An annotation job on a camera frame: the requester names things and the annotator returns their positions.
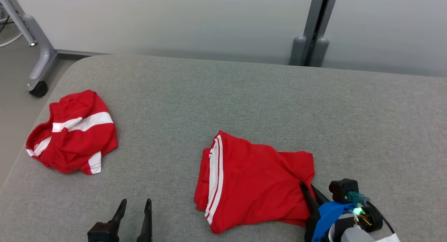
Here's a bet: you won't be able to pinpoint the red shorts with white stripes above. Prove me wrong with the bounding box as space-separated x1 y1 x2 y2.
26 90 118 175

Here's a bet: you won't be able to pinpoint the thin black cable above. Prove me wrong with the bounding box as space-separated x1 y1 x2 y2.
367 201 396 234

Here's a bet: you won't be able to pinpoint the red and white t-shirt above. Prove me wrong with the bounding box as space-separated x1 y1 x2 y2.
194 130 316 234

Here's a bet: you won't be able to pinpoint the teal cable plug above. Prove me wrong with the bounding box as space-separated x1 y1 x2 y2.
346 191 370 206

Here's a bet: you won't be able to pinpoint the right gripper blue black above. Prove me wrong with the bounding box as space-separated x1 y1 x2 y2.
299 178 360 242

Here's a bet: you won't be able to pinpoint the grey partition post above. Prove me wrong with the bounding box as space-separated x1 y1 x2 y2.
289 0 340 67

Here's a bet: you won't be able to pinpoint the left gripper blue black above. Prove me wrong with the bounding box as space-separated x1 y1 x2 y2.
87 199 153 242

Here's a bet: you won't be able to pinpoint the grey cart leg with caster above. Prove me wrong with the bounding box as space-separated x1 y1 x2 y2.
0 0 58 98

